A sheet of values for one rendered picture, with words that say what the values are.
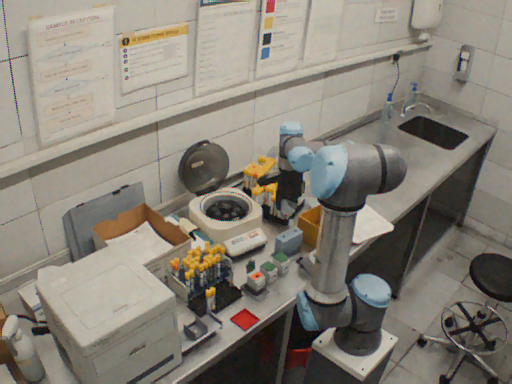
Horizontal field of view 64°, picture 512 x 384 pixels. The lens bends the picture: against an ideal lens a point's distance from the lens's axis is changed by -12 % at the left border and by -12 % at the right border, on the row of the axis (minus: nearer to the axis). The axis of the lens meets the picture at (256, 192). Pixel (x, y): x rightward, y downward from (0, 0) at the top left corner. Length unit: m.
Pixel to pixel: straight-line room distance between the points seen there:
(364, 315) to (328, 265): 0.22
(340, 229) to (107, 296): 0.59
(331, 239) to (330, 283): 0.13
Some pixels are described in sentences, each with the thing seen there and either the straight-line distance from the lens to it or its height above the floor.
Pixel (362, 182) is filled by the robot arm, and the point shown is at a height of 1.49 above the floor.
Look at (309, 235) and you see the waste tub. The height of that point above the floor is 0.92.
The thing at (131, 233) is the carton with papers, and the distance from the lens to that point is 1.74.
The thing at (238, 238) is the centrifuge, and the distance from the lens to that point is 1.71.
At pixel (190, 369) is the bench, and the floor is 0.87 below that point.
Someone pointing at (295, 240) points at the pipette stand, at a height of 0.95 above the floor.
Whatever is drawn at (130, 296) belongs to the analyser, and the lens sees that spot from 1.15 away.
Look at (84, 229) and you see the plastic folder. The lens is 1.71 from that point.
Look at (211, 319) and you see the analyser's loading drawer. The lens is 1.44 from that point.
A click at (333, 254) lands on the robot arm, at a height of 1.29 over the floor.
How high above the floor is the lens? 1.99
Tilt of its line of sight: 32 degrees down
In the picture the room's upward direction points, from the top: 4 degrees clockwise
